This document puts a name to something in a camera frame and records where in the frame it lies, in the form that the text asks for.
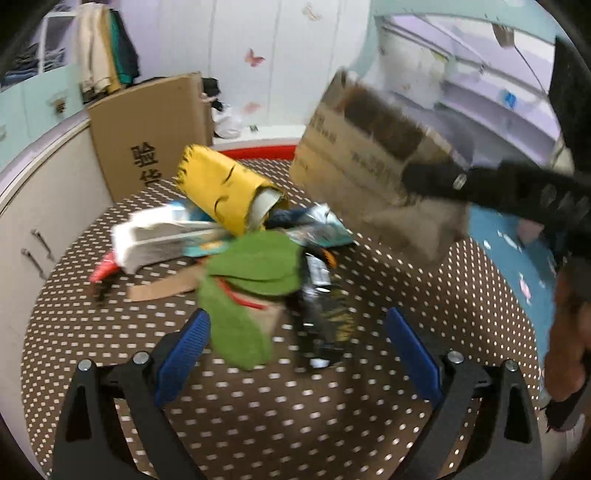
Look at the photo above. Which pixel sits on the lilac shelf unit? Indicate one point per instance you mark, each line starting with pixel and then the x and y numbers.
pixel 485 106

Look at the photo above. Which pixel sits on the brown polka-dot tablecloth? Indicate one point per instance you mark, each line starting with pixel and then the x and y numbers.
pixel 295 424

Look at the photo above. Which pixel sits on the red plastic wrapper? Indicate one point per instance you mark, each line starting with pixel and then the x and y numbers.
pixel 104 272

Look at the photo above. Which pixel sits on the person's right hand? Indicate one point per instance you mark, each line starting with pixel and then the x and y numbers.
pixel 570 341

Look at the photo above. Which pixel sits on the bed with teal sheet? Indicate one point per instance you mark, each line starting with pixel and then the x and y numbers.
pixel 503 258

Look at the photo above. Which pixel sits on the silver foil wrapper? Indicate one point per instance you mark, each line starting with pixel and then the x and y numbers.
pixel 318 226

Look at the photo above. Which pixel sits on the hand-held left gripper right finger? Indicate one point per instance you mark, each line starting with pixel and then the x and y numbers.
pixel 413 355

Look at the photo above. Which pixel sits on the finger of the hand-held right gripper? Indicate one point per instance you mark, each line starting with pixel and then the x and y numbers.
pixel 434 181

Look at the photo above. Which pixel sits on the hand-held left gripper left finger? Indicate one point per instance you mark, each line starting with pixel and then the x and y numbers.
pixel 181 360

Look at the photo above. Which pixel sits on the brown cardboard strip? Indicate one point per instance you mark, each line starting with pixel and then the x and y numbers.
pixel 161 288

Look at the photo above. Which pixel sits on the white blue paper bag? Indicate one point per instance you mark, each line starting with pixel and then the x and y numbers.
pixel 152 240

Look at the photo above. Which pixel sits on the pink butterfly wall sticker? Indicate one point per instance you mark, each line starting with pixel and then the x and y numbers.
pixel 255 57

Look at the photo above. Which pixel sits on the green felt cloth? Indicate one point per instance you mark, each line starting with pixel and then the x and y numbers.
pixel 249 277

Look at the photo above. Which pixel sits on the large printed cardboard box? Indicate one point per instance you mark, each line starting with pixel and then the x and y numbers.
pixel 147 134

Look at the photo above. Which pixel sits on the pale pink wall sticker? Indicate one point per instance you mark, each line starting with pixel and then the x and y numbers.
pixel 251 107

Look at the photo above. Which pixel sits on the red bench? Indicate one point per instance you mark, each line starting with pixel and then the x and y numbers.
pixel 258 151

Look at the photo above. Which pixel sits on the teal drawer cabinet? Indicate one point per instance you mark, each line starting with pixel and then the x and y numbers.
pixel 32 106

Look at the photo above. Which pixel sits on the white cabinet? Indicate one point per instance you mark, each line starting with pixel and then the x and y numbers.
pixel 46 207

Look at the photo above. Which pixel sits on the yellow paper package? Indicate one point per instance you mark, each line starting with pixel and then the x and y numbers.
pixel 221 184

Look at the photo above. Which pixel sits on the black snack packet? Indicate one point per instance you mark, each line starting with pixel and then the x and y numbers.
pixel 330 314

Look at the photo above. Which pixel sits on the small brown cardboard box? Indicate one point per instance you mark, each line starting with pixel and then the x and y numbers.
pixel 351 175

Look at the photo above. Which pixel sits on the hanging clothes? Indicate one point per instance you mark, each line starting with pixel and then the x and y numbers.
pixel 104 50

